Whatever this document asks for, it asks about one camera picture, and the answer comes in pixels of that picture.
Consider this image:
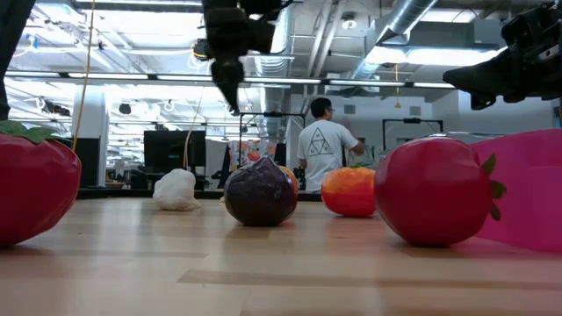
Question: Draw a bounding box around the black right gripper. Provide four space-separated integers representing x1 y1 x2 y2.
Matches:
442 1 562 111

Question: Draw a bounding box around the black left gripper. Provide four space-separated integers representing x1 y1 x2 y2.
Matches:
201 0 282 117

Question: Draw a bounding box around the red toy tomato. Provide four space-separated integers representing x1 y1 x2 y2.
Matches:
0 118 83 249
373 136 508 248

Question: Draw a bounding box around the white toy garlic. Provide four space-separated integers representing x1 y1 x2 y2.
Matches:
152 168 202 212

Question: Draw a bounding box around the orange toy tomato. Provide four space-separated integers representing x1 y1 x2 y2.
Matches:
321 162 378 219
278 165 301 195

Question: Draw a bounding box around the colourful floral curtain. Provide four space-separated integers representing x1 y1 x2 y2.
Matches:
227 139 282 170

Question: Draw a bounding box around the pink-red plastic bin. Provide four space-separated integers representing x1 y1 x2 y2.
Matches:
468 127 562 255

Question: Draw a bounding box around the person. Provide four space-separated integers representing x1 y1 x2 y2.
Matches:
296 97 366 195

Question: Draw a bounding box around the purple toy cabbage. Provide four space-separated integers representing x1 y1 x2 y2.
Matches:
223 156 299 228

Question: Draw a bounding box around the white patterned cloth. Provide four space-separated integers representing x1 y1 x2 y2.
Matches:
346 143 382 170

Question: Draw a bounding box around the black partition panel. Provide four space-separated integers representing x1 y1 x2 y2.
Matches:
73 137 102 190

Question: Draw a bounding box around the black stand frame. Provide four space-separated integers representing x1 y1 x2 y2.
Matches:
381 117 444 153
238 111 307 169

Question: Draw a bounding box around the yellow cable with plug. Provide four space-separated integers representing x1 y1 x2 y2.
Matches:
182 85 206 170

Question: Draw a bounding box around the silver ventilation duct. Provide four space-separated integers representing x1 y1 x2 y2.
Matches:
346 0 440 89

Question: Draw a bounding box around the long yellow cable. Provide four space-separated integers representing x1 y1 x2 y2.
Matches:
71 0 97 153

